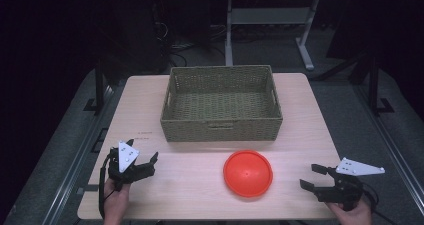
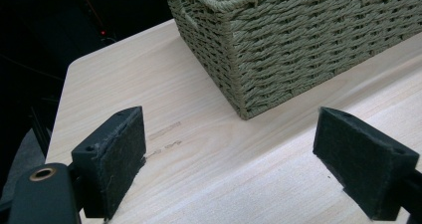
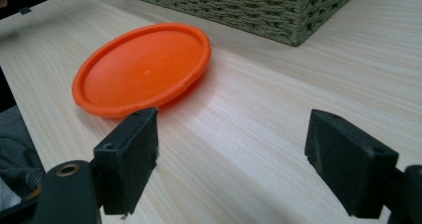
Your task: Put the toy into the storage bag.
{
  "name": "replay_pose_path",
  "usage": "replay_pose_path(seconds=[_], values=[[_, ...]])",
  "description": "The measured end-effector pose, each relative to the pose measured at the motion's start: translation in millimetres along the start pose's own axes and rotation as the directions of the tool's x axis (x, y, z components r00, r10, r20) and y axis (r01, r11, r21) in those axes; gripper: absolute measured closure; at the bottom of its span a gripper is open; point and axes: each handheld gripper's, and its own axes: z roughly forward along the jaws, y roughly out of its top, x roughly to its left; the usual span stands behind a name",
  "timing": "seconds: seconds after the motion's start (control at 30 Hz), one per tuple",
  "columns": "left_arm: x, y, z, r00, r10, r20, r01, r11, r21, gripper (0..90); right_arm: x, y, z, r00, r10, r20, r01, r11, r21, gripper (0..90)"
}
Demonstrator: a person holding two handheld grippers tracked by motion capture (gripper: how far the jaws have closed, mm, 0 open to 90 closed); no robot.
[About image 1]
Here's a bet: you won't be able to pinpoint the floor cables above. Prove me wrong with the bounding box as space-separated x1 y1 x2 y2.
169 24 228 68

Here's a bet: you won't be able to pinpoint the grey metal desk frame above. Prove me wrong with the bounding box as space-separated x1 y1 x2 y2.
224 0 321 72

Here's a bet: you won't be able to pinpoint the grey metal rail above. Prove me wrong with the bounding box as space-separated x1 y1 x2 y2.
42 84 116 225
353 84 424 216

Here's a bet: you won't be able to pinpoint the green woven basket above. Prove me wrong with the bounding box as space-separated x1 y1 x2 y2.
160 64 284 143

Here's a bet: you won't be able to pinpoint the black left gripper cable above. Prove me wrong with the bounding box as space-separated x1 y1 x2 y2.
97 153 115 220

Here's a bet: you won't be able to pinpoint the orange plastic bowl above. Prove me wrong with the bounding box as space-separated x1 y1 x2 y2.
222 149 274 199

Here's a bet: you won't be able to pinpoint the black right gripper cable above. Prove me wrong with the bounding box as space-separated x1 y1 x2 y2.
361 181 398 225

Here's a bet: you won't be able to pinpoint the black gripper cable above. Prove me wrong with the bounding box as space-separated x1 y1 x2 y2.
361 181 398 225
97 153 115 220

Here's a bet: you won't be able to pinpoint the person's right hand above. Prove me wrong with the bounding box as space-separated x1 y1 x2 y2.
325 197 373 225

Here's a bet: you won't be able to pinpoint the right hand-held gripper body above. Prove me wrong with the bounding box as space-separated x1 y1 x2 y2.
322 156 386 212

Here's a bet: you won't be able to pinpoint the dark computer tower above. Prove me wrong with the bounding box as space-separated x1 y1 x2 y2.
131 1 172 75

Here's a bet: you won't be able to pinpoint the black metal stand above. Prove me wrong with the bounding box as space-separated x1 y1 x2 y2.
365 55 396 117
83 60 115 117

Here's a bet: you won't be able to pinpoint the person's left hand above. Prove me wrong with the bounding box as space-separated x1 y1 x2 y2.
103 177 132 225

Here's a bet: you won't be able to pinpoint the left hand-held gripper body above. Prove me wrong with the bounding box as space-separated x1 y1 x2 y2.
106 140 148 192

